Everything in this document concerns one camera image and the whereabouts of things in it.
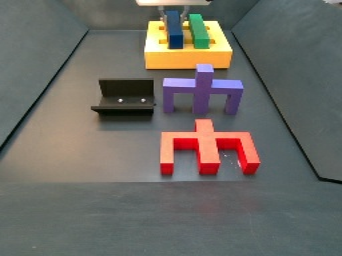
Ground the green long block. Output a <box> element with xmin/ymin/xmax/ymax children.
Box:
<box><xmin>188</xmin><ymin>14</ymin><xmax>209</xmax><ymax>49</ymax></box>

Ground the red three-legged block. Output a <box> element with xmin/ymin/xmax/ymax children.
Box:
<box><xmin>160</xmin><ymin>119</ymin><xmax>260</xmax><ymax>175</ymax></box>

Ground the blue long block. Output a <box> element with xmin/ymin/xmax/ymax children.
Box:
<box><xmin>165</xmin><ymin>10</ymin><xmax>184</xmax><ymax>49</ymax></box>

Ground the yellow slotted board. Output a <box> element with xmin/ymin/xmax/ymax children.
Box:
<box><xmin>144</xmin><ymin>21</ymin><xmax>232</xmax><ymax>70</ymax></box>

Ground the black angled bracket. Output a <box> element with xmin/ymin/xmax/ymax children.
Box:
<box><xmin>91</xmin><ymin>78</ymin><xmax>155</xmax><ymax>115</ymax></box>

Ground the purple three-legged block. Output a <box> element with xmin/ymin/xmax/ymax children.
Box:
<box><xmin>163</xmin><ymin>64</ymin><xmax>244</xmax><ymax>115</ymax></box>

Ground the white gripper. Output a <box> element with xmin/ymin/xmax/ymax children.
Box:
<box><xmin>135</xmin><ymin>0</ymin><xmax>212</xmax><ymax>30</ymax></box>

